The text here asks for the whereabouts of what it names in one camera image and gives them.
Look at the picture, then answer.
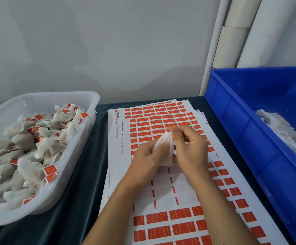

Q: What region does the person's left hand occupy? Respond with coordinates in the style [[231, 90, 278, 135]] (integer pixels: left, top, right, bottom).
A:
[[126, 139, 177, 187]]

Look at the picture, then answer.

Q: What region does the person's right hand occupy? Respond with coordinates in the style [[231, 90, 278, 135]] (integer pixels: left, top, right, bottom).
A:
[[166, 125, 213, 179]]

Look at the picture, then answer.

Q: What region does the white unlabelled tea bag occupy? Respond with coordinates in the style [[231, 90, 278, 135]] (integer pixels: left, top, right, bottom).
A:
[[152, 131, 176, 168]]

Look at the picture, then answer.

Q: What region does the person's left forearm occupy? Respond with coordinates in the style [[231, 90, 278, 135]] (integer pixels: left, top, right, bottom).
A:
[[82, 176, 151, 245]]

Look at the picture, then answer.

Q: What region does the person's right forearm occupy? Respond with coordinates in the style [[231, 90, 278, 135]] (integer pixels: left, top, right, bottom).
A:
[[186, 171, 260, 245]]

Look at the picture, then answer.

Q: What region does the blue plastic crate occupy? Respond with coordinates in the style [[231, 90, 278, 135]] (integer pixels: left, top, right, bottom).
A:
[[205, 67, 296, 245]]

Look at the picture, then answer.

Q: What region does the dark teal tablecloth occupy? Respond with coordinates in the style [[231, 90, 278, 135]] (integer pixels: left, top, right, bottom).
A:
[[0, 95, 296, 245]]

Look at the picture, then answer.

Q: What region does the clear plastic tub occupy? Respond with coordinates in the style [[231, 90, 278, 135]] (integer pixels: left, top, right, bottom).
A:
[[0, 91, 100, 226]]

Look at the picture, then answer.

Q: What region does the thin white pipe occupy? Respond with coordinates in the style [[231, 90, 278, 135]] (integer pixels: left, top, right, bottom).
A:
[[200, 0, 230, 96]]

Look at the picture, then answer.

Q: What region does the pile of plain white bags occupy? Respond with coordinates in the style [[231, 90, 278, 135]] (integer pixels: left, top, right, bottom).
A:
[[256, 109, 296, 169]]

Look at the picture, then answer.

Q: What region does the white paper roll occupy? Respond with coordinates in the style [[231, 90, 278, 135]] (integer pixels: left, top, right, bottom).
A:
[[237, 0, 296, 69], [212, 0, 263, 69]]

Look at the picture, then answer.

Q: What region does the pile of red-tagged tea bags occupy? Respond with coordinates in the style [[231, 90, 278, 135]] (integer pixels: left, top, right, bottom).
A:
[[0, 103, 97, 213]]

